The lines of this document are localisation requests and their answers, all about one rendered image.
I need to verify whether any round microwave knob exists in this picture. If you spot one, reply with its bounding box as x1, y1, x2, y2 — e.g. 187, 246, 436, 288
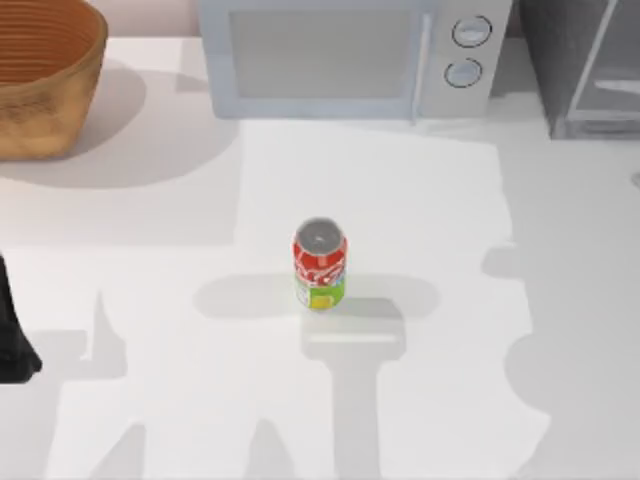
443, 56, 484, 90
451, 14, 494, 48

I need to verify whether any red and green can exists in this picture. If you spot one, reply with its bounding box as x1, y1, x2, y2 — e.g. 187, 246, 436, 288
291, 216, 349, 312

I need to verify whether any microwave door handle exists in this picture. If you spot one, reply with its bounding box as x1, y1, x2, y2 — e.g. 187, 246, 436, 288
411, 12, 433, 126

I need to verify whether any pale microwave oven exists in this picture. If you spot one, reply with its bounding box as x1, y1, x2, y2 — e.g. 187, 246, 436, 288
193, 0, 514, 126

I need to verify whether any microwave oven door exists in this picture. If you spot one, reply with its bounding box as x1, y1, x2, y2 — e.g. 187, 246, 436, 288
195, 0, 434, 120

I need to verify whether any brown woven basket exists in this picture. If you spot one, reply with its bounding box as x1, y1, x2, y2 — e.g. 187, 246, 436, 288
0, 0, 110, 162

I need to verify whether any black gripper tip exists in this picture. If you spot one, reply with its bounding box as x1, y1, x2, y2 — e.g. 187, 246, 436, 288
0, 255, 44, 385

